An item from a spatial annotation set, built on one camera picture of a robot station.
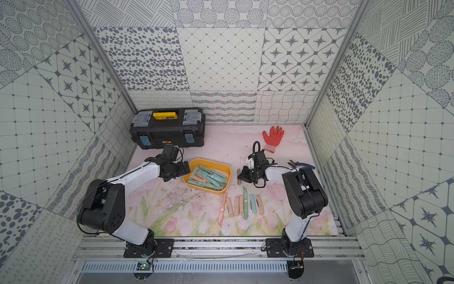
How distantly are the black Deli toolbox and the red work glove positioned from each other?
413 mm

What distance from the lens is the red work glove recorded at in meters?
1.12

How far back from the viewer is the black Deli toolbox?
97 cm
